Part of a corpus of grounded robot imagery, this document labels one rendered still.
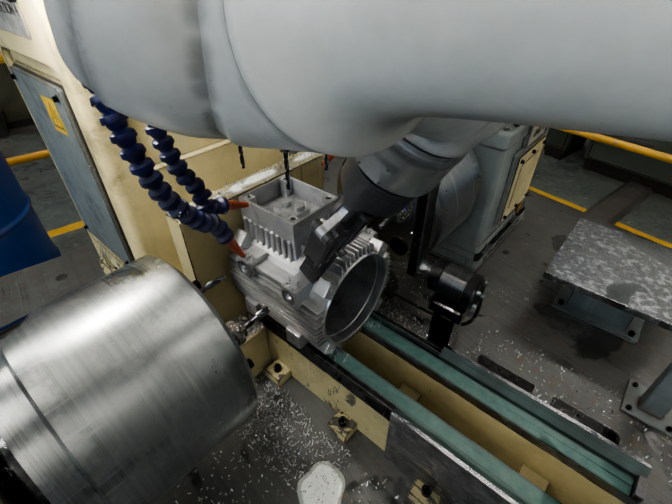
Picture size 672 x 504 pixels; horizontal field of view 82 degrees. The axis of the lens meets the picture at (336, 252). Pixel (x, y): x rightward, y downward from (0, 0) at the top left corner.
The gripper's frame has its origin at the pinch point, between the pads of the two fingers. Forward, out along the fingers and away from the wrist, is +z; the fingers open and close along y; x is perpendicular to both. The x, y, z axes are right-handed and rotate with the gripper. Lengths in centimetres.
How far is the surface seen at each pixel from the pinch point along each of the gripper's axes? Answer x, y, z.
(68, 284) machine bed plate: -42, 19, 60
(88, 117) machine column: -33.9, 11.5, 1.5
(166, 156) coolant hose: -17.0, 11.5, -8.7
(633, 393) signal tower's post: 53, -37, 5
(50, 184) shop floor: -217, -29, 254
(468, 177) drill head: 3.5, -39.1, -0.3
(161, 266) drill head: -9.9, 16.4, -0.2
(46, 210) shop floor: -183, -13, 234
